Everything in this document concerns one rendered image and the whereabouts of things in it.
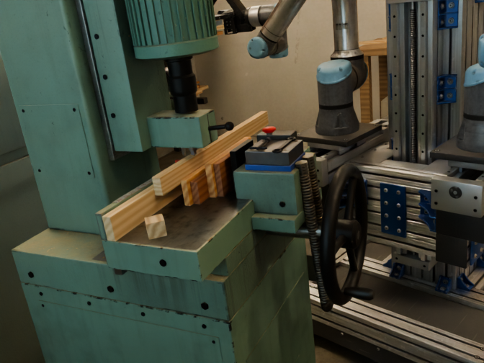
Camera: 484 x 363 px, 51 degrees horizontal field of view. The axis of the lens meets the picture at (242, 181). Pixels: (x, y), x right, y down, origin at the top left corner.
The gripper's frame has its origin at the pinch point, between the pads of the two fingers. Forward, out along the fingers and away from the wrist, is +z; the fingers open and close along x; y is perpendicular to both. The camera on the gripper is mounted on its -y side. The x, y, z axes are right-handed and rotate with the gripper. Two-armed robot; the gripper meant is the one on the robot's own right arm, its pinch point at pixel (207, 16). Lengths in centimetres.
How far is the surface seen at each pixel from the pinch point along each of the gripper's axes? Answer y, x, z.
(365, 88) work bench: 90, 169, -7
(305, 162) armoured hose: 14, -92, -78
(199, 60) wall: 80, 231, 174
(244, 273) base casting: 32, -107, -68
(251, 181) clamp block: 17, -97, -67
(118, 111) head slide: 1, -98, -38
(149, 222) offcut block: 15, -118, -57
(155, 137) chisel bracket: 8, -95, -44
